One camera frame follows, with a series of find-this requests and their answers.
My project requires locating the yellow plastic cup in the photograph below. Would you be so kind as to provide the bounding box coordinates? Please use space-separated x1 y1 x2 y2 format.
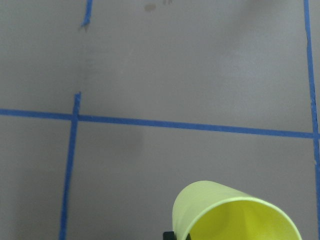
172 180 302 240

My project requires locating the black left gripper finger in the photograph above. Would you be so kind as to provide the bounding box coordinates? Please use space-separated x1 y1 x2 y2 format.
162 231 176 240

